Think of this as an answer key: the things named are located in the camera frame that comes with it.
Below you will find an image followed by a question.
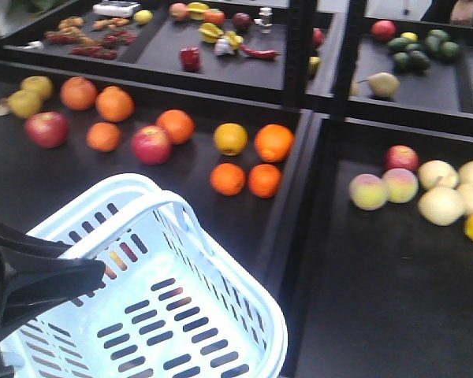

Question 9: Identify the pink peach left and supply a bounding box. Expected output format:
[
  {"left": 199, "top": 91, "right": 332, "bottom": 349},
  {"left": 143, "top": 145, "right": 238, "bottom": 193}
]
[{"left": 348, "top": 173, "right": 389, "bottom": 211}]

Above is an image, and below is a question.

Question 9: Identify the red apple middle tray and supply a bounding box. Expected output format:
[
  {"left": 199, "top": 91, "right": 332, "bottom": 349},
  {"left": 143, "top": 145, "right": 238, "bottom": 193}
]
[{"left": 132, "top": 125, "right": 173, "bottom": 165}]

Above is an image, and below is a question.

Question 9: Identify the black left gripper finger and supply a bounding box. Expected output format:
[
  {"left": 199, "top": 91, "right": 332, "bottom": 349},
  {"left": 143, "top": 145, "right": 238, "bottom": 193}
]
[
  {"left": 0, "top": 258, "right": 106, "bottom": 339},
  {"left": 0, "top": 222, "right": 71, "bottom": 258}
]

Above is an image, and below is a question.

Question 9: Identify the red apple right tray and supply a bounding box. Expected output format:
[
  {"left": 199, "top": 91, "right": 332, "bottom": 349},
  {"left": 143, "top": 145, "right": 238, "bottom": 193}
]
[{"left": 384, "top": 145, "right": 419, "bottom": 171}]

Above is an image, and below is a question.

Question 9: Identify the small orange front left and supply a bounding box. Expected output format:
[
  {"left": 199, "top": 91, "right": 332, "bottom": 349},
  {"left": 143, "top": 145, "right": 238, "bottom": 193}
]
[{"left": 210, "top": 163, "right": 246, "bottom": 196}]

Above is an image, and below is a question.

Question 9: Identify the orange behind red apple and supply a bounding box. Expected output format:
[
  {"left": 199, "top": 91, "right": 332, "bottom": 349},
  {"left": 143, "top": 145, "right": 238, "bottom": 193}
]
[{"left": 155, "top": 109, "right": 196, "bottom": 145}]

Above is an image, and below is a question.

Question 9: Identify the light blue plastic basket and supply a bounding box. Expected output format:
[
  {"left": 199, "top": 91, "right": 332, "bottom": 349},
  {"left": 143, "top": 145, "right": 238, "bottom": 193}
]
[{"left": 0, "top": 173, "right": 288, "bottom": 377}]

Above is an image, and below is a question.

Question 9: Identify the yellow round pear front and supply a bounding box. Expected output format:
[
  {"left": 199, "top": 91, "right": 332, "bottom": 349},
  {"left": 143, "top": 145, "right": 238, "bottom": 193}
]
[{"left": 7, "top": 90, "right": 43, "bottom": 119}]

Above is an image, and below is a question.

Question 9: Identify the white pear front left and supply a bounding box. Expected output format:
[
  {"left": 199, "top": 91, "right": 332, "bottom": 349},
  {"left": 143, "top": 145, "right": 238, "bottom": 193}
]
[{"left": 418, "top": 187, "right": 465, "bottom": 226}]

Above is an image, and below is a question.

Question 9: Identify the yellow round pear back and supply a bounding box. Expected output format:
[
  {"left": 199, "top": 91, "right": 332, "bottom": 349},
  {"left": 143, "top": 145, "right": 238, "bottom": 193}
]
[{"left": 20, "top": 76, "right": 54, "bottom": 101}]

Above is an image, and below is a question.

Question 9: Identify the black wooden produce stand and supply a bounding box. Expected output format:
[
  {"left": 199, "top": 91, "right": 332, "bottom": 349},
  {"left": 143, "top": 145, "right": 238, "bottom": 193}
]
[{"left": 0, "top": 0, "right": 473, "bottom": 378}]

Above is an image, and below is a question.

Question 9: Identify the red apple tray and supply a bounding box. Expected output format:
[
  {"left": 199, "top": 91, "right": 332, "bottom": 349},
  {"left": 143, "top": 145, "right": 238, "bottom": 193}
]
[
  {"left": 24, "top": 111, "right": 69, "bottom": 149},
  {"left": 132, "top": 125, "right": 173, "bottom": 165},
  {"left": 384, "top": 145, "right": 419, "bottom": 171}
]

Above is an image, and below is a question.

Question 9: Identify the orange near yellow pears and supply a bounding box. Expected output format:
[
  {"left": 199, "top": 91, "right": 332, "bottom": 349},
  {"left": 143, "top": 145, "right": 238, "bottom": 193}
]
[{"left": 60, "top": 76, "right": 98, "bottom": 111}]

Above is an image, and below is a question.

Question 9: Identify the pink peach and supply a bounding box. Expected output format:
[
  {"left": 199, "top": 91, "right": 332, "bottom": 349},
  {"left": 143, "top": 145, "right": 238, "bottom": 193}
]
[
  {"left": 348, "top": 173, "right": 389, "bottom": 211},
  {"left": 382, "top": 168, "right": 419, "bottom": 204}
]

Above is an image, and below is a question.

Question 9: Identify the small orange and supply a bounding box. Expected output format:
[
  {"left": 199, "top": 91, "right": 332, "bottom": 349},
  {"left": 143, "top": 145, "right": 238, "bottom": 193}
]
[
  {"left": 248, "top": 164, "right": 282, "bottom": 198},
  {"left": 86, "top": 122, "right": 121, "bottom": 152},
  {"left": 210, "top": 163, "right": 246, "bottom": 196}
]

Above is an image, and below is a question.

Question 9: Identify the small orange front right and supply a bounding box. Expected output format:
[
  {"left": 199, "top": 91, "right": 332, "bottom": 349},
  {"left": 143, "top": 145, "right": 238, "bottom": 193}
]
[{"left": 248, "top": 164, "right": 282, "bottom": 198}]

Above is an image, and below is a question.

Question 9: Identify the red bell pepper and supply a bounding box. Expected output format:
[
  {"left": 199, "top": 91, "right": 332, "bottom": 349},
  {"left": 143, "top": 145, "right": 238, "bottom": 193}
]
[{"left": 180, "top": 46, "right": 201, "bottom": 72}]

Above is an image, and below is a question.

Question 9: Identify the pink peach right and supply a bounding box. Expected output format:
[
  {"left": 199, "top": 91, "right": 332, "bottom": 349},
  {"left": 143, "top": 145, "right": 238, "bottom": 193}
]
[{"left": 382, "top": 168, "right": 419, "bottom": 204}]

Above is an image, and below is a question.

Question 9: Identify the large orange with nub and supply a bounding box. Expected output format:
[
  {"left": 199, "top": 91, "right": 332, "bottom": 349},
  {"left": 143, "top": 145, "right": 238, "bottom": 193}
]
[{"left": 254, "top": 124, "right": 295, "bottom": 163}]

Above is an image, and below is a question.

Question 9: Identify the yellow round pear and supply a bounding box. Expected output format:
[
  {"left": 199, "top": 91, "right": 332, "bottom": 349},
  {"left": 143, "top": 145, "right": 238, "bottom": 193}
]
[
  {"left": 213, "top": 123, "right": 248, "bottom": 156},
  {"left": 7, "top": 90, "right": 43, "bottom": 119},
  {"left": 20, "top": 76, "right": 54, "bottom": 101}
]

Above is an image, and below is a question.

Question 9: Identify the yellow round pear right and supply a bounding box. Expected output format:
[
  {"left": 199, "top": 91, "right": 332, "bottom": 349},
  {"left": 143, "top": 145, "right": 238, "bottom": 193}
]
[{"left": 213, "top": 123, "right": 248, "bottom": 156}]

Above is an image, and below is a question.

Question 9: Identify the brown mushroom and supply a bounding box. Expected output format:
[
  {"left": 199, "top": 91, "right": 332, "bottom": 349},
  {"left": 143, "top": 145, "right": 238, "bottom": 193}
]
[{"left": 0, "top": 98, "right": 11, "bottom": 117}]

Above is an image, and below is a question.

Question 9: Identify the red apple left tray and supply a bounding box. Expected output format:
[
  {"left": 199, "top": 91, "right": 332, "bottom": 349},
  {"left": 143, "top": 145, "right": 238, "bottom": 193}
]
[{"left": 24, "top": 111, "right": 69, "bottom": 149}]

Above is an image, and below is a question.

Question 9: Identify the white garlic bulb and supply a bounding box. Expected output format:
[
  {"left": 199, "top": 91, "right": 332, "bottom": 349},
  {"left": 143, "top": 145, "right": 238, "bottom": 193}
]
[{"left": 214, "top": 38, "right": 235, "bottom": 57}]

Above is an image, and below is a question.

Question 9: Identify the red chili pepper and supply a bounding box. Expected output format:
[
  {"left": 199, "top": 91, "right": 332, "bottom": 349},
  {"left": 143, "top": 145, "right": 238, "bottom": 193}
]
[{"left": 240, "top": 44, "right": 280, "bottom": 61}]

